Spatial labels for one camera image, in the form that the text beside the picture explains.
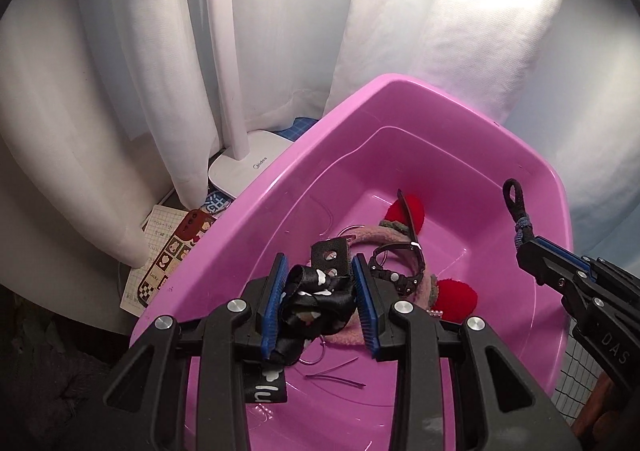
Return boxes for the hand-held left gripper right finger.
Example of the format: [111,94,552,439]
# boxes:
[351,253,583,451]

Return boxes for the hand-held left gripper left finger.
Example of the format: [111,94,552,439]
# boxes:
[102,252,291,451]

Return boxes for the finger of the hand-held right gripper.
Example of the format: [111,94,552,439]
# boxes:
[532,237,640,302]
[516,242,616,327]

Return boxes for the black strap keychain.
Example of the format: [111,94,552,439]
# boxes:
[245,237,358,404]

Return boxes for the black wrist watch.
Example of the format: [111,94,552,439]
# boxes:
[369,188,428,299]

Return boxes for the thin hairpin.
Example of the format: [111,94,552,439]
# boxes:
[306,373,366,388]
[320,357,360,376]

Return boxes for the pink fuzzy headband red pompoms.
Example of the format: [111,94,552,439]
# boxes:
[320,193,478,349]

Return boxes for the pink plastic basin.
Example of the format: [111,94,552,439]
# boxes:
[129,73,572,451]

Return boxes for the person's right forearm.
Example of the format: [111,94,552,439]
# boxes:
[572,373,613,439]

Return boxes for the white black-grid cloth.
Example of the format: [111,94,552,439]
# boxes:
[552,331,606,424]

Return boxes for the checkered sticker sheet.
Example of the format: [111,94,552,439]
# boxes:
[120,211,218,317]

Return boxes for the blue printed packet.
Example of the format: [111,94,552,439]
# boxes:
[200,191,236,215]

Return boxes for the white grid paper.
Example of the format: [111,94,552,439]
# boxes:
[141,205,177,234]

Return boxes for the white desk lamp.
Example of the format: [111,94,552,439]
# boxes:
[205,0,293,204]

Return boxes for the blue plaid cloth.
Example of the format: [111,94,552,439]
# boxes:
[277,117,316,142]

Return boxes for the white curtain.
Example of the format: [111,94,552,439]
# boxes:
[0,0,640,272]

